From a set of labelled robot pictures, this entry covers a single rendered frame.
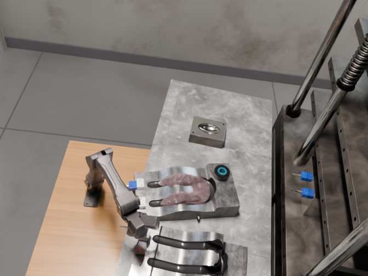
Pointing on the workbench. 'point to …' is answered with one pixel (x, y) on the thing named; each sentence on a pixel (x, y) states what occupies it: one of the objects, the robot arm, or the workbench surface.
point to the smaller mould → (207, 132)
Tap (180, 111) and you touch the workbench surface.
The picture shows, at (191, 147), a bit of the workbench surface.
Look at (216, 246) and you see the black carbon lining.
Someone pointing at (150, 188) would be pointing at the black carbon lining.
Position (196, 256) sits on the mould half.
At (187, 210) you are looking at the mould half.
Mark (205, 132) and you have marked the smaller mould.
